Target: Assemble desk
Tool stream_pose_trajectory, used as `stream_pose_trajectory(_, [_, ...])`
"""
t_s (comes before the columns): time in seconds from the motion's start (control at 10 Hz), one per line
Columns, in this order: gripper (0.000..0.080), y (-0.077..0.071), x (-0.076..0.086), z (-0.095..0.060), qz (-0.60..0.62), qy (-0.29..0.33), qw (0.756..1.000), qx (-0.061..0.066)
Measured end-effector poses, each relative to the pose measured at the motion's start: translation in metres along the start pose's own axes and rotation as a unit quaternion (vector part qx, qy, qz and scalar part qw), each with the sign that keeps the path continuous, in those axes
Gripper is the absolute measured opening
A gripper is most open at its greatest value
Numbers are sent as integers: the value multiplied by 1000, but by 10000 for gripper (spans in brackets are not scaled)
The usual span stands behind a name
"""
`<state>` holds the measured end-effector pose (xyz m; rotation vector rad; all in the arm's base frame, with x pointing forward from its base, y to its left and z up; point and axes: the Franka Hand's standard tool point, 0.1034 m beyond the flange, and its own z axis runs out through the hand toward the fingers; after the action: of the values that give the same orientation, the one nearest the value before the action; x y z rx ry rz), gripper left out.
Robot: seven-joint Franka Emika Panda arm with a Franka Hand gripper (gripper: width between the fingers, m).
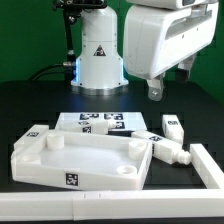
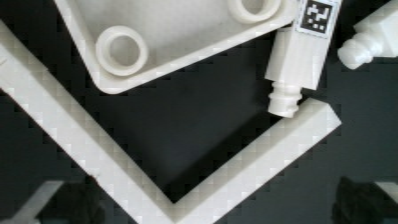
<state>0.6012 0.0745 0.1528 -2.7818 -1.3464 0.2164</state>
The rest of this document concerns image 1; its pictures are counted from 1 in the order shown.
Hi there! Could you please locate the white desk top tray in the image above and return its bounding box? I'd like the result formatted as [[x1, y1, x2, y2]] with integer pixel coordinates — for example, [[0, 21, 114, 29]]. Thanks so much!
[[11, 130, 152, 190]]

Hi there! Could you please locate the white L-shaped fence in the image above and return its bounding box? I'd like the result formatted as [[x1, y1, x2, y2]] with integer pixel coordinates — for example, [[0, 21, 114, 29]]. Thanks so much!
[[0, 144, 224, 221]]

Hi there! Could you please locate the black camera stand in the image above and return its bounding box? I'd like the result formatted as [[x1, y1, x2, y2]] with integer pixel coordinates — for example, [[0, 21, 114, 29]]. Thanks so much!
[[52, 0, 107, 62]]

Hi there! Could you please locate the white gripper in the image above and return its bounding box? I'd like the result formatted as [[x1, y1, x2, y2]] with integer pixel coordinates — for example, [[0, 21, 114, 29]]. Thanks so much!
[[123, 2, 219, 101]]

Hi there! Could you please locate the black cable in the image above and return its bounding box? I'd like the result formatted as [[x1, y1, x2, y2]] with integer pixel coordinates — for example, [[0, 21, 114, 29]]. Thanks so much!
[[29, 61, 77, 82]]

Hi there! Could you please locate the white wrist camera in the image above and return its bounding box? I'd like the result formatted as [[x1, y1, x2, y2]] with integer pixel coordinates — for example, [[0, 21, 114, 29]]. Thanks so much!
[[126, 0, 218, 10]]

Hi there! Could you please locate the white marker sheet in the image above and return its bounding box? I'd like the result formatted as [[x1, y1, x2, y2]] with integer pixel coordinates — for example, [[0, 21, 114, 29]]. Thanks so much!
[[55, 112, 147, 131]]

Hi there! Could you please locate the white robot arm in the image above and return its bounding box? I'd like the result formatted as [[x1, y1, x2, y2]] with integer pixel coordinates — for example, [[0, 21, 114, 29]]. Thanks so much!
[[71, 0, 219, 101]]

